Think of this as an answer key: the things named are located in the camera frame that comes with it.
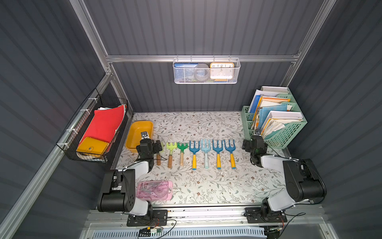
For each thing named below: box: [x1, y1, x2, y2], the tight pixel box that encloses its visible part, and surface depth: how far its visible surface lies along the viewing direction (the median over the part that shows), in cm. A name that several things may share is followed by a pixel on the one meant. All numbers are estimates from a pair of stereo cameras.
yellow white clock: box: [209, 62, 235, 80], surface depth 90 cm
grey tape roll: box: [194, 63, 210, 82], surface depth 89 cm
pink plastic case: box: [136, 180, 174, 201], surface depth 84 cm
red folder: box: [79, 105, 125, 146], surface depth 75 cm
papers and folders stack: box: [248, 86, 304, 140], surface depth 92 cm
